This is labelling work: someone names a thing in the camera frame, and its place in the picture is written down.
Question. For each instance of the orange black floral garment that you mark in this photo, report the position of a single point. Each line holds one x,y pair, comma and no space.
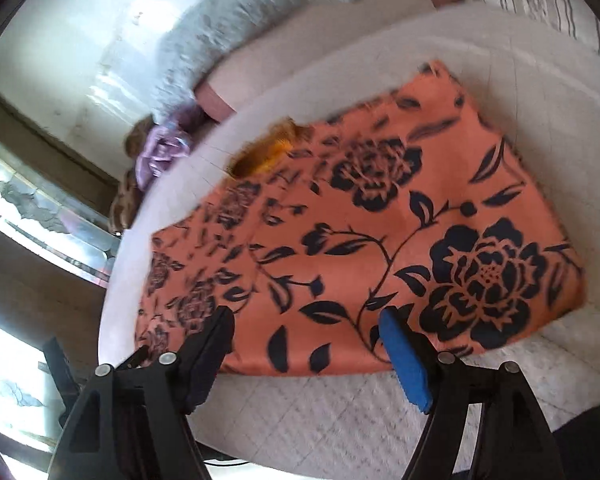
409,200

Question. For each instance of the pink maroon bolster cushion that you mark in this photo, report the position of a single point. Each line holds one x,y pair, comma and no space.
304,38

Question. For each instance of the window with frame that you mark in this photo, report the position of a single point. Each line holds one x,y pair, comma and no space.
53,202

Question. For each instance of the pink quilted bed cover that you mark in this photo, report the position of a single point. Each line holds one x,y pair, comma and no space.
540,89

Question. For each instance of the grey quilted pillow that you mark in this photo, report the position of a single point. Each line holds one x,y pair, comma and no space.
205,34

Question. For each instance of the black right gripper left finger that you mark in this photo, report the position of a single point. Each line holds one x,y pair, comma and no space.
130,421

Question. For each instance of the purple floral garment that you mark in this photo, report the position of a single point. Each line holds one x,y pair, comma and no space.
173,138

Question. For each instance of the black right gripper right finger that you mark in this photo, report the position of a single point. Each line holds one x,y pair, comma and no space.
514,440

